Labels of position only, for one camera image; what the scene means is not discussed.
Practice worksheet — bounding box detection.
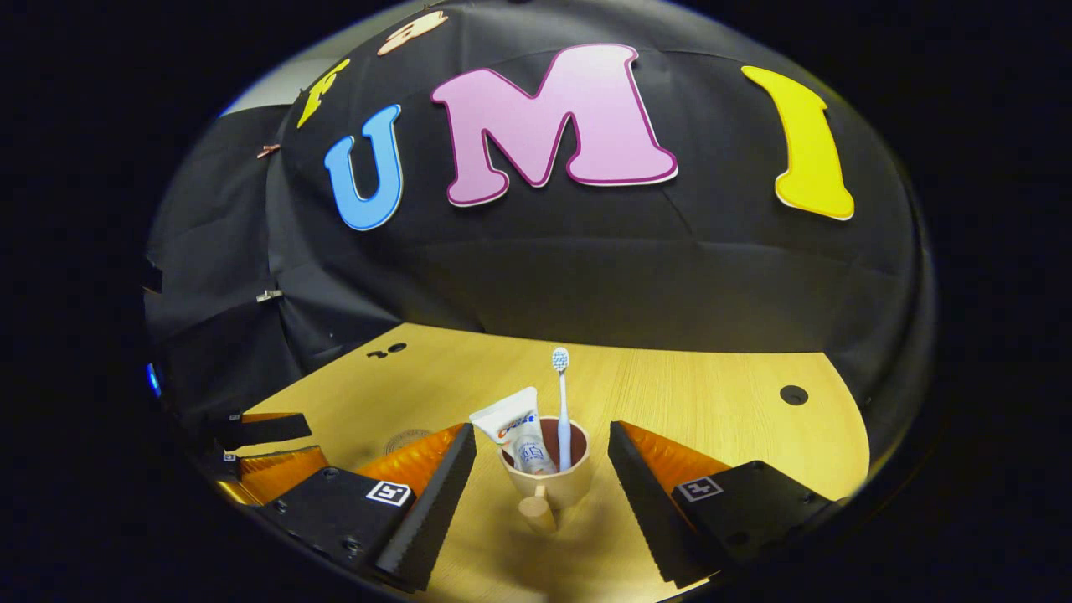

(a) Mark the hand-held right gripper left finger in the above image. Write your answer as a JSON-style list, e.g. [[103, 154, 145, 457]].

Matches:
[[255, 421, 478, 594]]

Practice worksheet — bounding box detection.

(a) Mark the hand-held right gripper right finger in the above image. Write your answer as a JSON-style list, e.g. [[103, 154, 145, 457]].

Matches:
[[606, 419, 838, 589]]

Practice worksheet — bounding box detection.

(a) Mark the beige cup with handle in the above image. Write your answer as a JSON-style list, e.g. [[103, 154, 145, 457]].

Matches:
[[498, 416, 593, 535]]

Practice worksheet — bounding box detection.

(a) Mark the white toothpaste tube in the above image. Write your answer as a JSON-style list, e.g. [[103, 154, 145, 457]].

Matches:
[[469, 386, 558, 477]]

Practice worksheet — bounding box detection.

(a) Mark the white toothbrush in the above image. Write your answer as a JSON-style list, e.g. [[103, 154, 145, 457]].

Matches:
[[551, 347, 573, 472]]

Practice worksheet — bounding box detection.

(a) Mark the wooden desktop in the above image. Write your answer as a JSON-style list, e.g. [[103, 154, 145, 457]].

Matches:
[[239, 322, 872, 603]]

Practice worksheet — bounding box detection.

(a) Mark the black backdrop cloth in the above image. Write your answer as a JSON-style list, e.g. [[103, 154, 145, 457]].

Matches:
[[142, 0, 937, 470]]

